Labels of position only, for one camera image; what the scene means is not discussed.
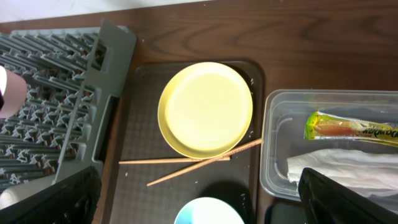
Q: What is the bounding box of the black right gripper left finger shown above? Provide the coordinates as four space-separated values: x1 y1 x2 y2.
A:
1 166 101 224

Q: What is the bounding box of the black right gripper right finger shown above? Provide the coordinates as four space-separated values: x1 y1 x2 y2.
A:
298 167 397 224

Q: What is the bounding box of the white napkin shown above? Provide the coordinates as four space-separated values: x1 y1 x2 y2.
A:
287 149 397 197

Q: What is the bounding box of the yellow green snack wrapper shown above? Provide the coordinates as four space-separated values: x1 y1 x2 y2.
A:
304 111 397 147

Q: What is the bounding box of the light blue bowl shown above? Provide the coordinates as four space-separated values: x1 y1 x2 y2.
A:
174 197 244 224

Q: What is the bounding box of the pink white bowl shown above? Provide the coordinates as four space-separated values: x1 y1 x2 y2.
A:
1 66 27 119

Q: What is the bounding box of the white paper cup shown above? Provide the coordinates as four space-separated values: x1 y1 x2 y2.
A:
0 175 55 209

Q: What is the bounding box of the black waste tray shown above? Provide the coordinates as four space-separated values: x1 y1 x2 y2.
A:
264 201 307 224

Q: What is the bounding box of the clear plastic waste bin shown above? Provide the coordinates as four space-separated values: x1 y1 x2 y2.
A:
260 90 397 212

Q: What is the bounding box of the grey plastic dishwasher rack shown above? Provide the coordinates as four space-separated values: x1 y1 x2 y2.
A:
1 20 137 190

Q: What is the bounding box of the upper wooden chopstick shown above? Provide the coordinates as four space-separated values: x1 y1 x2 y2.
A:
118 156 231 165

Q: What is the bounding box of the wooden chopstick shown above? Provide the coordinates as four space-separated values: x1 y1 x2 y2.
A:
118 156 231 165
147 139 262 186

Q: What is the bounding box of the dark brown serving tray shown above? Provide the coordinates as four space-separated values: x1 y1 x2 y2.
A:
103 62 260 223

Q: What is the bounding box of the lower wooden chopstick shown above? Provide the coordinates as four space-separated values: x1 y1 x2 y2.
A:
147 139 262 186

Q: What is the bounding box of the yellow round plate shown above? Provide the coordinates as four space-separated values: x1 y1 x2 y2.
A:
157 62 254 159

